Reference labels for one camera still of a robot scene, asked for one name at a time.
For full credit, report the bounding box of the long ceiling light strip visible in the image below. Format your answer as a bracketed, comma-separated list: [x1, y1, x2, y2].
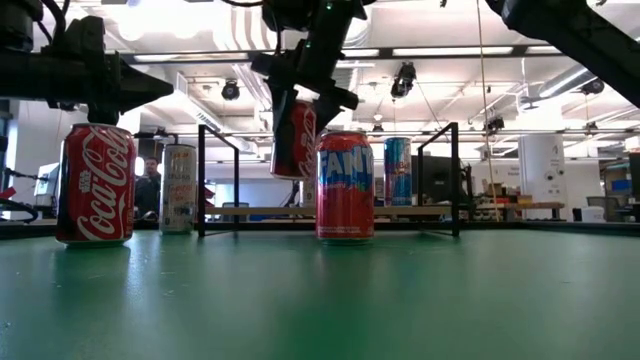
[119, 44, 640, 65]

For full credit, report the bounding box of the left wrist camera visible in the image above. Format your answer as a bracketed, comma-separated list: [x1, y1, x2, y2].
[63, 14, 107, 52]

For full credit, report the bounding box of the black ceiling camera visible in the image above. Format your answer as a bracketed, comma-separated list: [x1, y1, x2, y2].
[579, 77, 606, 96]
[220, 79, 241, 102]
[47, 98, 81, 112]

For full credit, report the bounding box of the wooden shelf black metal frame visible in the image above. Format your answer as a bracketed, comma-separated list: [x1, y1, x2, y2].
[196, 121, 461, 239]

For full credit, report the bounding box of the black looped cable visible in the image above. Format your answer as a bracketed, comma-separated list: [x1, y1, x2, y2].
[0, 197, 40, 225]

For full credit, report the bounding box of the white pillar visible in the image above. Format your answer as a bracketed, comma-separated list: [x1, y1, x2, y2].
[517, 133, 569, 221]

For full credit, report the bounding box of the silver air duct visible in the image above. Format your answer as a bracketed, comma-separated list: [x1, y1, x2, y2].
[519, 62, 601, 109]

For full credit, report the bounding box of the black monitor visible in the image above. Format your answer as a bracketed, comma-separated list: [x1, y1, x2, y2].
[412, 154, 474, 206]

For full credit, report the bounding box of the yellow hanging rope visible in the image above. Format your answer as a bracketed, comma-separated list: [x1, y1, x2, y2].
[474, 0, 501, 224]

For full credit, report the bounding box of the Coca-Cola can white script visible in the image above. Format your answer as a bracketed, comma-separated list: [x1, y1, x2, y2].
[54, 122, 138, 250]

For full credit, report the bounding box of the blue silver Red Bull can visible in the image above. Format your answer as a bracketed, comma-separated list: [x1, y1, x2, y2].
[382, 136, 414, 208]

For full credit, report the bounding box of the red Fanta can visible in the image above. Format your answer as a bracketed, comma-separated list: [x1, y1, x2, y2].
[314, 129, 376, 246]

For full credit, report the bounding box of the person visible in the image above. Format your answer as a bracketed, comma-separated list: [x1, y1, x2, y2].
[133, 155, 164, 219]

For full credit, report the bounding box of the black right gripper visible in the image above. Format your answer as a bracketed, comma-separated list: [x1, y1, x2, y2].
[251, 9, 360, 155]

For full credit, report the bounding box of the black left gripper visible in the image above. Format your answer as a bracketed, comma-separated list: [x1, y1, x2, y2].
[69, 48, 176, 127]

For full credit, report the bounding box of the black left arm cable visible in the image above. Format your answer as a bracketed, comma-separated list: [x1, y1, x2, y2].
[38, 0, 67, 49]

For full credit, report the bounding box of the computer monitor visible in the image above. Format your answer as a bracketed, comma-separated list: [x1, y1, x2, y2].
[33, 162, 62, 199]

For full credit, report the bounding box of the wooden workbench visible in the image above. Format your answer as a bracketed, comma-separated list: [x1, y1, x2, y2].
[472, 199, 566, 221]

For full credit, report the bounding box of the white box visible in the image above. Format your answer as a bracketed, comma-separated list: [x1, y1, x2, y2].
[572, 205, 607, 224]

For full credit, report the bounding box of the black metal table frame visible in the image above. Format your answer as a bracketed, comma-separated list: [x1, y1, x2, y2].
[0, 218, 640, 240]

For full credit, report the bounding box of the Coca-Cola can dark figure print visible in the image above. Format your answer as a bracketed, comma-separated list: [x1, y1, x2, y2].
[269, 98, 318, 182]

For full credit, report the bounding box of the green table mat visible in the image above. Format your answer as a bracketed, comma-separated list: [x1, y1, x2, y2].
[0, 227, 640, 360]

